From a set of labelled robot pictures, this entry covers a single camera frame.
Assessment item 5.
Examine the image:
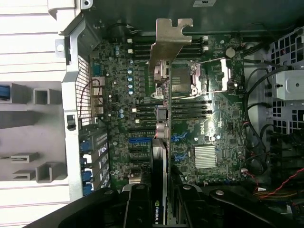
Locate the grey parts rack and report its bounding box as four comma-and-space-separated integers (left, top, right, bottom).
0, 82, 68, 188

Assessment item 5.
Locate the metal disk bay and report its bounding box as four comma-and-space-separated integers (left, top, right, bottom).
268, 26, 304, 133

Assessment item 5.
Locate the blue expansion slot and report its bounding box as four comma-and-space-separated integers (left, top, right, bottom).
129, 136, 152, 145

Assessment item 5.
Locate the metal socket cover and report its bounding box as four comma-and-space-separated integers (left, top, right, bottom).
204, 58, 232, 92

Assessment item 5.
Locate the dark RAM stick white label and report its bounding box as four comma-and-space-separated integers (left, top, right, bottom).
133, 106, 212, 114

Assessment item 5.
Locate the green motherboard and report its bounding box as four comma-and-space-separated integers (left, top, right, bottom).
89, 34, 247, 190

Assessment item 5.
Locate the red wire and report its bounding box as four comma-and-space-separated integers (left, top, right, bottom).
242, 167, 304, 198

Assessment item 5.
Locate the CPU socket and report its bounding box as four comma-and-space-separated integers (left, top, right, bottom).
171, 63, 198, 98

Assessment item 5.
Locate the silver finned heatsink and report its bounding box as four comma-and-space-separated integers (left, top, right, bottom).
194, 145, 217, 169

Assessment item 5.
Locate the open black PC case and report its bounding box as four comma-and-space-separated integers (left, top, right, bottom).
47, 0, 304, 228

